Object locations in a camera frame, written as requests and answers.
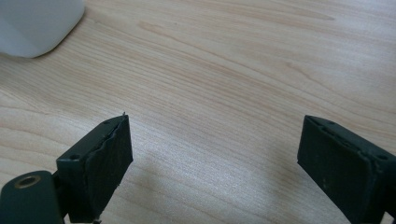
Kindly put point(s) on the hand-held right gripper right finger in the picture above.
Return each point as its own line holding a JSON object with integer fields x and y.
{"x": 339, "y": 168}

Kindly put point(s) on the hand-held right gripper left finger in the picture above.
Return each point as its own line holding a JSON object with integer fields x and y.
{"x": 102, "y": 168}

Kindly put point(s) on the white plastic bin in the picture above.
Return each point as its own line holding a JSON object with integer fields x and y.
{"x": 34, "y": 25}

